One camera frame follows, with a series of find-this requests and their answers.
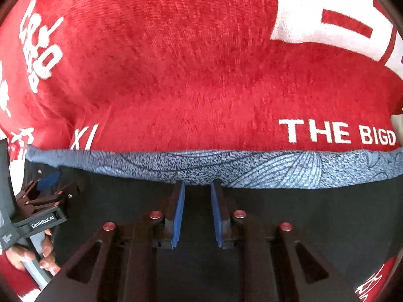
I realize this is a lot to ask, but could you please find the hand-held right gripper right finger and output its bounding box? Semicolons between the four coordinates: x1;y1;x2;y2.
210;179;361;302

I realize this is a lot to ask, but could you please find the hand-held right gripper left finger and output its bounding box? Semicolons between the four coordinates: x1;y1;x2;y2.
35;180;186;302

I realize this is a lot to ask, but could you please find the black pants grey patterned waistband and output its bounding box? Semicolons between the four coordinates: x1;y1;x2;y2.
25;145;403;302

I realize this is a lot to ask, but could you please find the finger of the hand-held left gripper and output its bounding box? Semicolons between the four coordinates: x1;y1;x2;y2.
24;163;63;196
14;181;80;214

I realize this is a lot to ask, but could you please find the red printed blanket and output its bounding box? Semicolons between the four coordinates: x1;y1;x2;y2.
0;0;403;302

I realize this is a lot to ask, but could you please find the person's left hand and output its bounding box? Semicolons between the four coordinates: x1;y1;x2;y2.
5;229;61;275

